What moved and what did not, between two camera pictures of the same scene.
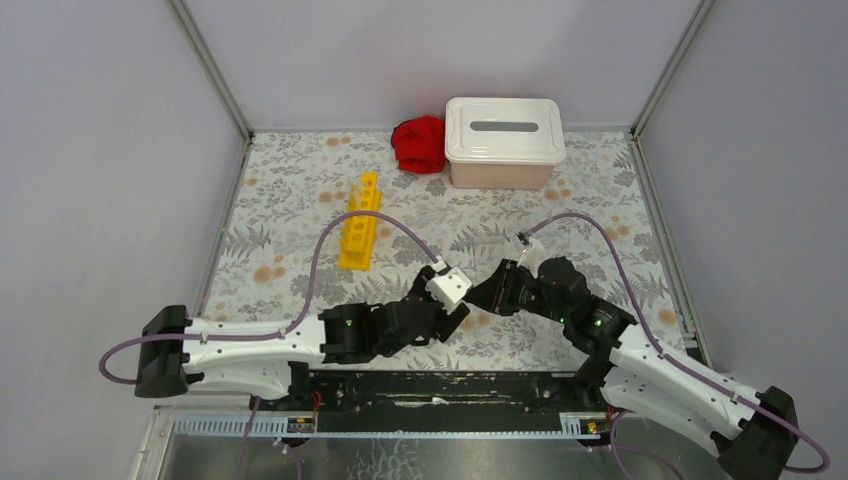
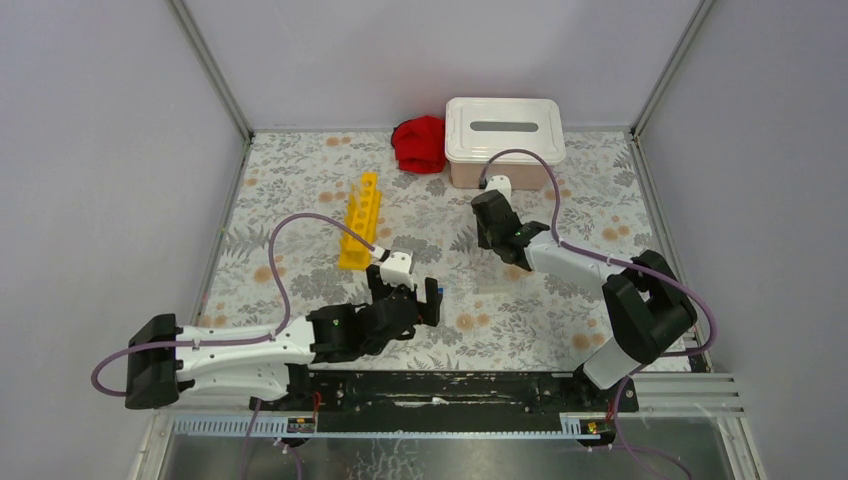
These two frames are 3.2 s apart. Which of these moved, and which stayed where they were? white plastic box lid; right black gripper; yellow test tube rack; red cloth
Moved: right black gripper
Stayed: white plastic box lid; red cloth; yellow test tube rack
